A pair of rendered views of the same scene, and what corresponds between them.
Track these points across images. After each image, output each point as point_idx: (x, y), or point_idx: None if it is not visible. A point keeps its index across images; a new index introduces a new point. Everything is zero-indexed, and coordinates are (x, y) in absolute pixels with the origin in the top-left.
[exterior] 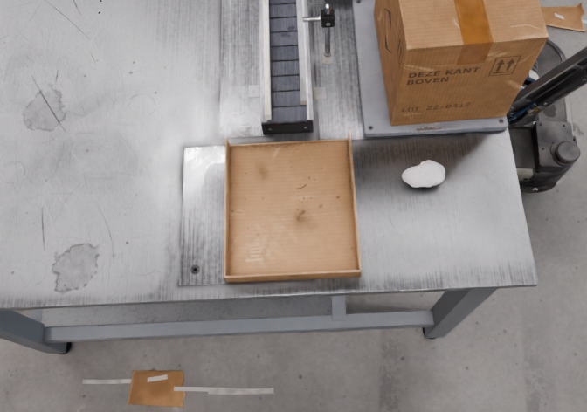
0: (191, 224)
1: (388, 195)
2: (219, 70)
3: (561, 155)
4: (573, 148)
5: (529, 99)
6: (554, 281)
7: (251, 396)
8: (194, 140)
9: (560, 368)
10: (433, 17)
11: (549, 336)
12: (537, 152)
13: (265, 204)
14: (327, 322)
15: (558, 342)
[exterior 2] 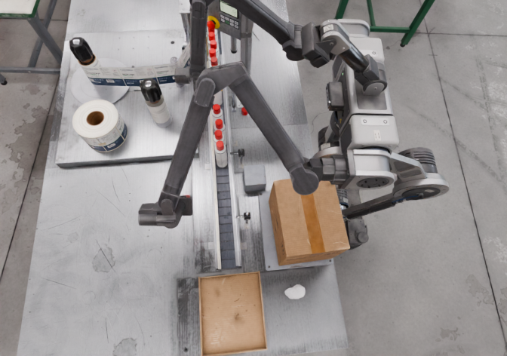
0: (182, 323)
1: (278, 302)
2: (193, 233)
3: (359, 240)
4: (365, 235)
5: (343, 215)
6: (358, 294)
7: None
8: (182, 275)
9: (362, 341)
10: (298, 237)
11: (356, 323)
12: (348, 236)
13: (219, 311)
14: None
15: (361, 326)
